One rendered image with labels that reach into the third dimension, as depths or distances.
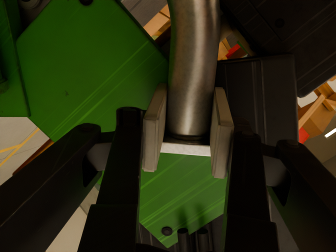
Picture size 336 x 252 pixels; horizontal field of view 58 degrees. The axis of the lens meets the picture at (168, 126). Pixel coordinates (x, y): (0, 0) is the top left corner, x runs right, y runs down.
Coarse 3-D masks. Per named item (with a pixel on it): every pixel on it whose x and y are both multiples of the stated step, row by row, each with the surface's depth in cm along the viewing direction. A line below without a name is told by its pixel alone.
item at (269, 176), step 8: (240, 120) 17; (240, 128) 16; (248, 128) 16; (264, 144) 14; (264, 152) 13; (272, 152) 13; (264, 160) 13; (272, 160) 13; (280, 160) 13; (264, 168) 13; (272, 168) 13; (280, 168) 13; (272, 176) 13; (280, 176) 13; (288, 176) 13; (272, 184) 13; (280, 184) 13; (288, 184) 13
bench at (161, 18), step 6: (162, 12) 96; (168, 12) 99; (156, 18) 96; (162, 18) 100; (168, 18) 105; (150, 24) 97; (156, 24) 101; (162, 24) 106; (150, 30) 102; (156, 30) 107
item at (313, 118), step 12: (168, 24) 332; (240, 48) 387; (300, 108) 438; (312, 108) 378; (324, 108) 408; (300, 120) 360; (312, 120) 384; (324, 120) 397; (300, 132) 369; (312, 132) 391
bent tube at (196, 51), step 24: (168, 0) 17; (192, 0) 16; (216, 0) 17; (192, 24) 17; (216, 24) 17; (192, 48) 17; (216, 48) 18; (168, 72) 19; (192, 72) 18; (168, 96) 19; (192, 96) 18; (168, 120) 20; (192, 120) 19; (168, 144) 19; (192, 144) 19
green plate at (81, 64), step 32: (64, 0) 20; (96, 0) 20; (32, 32) 21; (64, 32) 21; (96, 32) 21; (128, 32) 21; (32, 64) 22; (64, 64) 22; (96, 64) 22; (128, 64) 22; (160, 64) 21; (32, 96) 23; (64, 96) 23; (96, 96) 23; (128, 96) 22; (64, 128) 24; (160, 160) 24; (192, 160) 24; (160, 192) 25; (192, 192) 25; (224, 192) 25; (160, 224) 27; (192, 224) 26
